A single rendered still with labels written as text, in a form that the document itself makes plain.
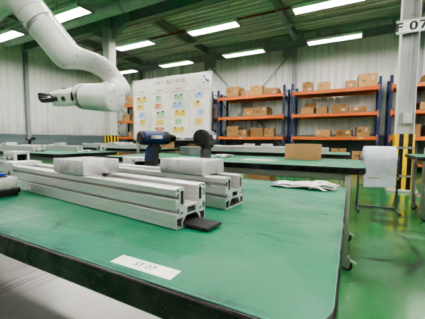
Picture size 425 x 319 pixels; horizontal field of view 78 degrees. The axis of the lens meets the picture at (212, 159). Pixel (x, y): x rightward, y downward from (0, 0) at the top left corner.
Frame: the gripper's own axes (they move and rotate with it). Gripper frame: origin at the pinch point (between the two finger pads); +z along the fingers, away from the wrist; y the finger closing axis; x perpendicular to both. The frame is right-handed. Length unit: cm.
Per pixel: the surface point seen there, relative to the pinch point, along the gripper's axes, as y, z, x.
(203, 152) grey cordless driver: 16, -51, -22
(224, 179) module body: -4, -69, -18
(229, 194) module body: -4, -71, -23
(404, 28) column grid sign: 590, -155, 7
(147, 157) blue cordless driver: 18.2, -21.9, -29.2
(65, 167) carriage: -19.1, -26.9, -15.5
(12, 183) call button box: -24.4, -4.3, -22.8
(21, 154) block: 24, 99, -49
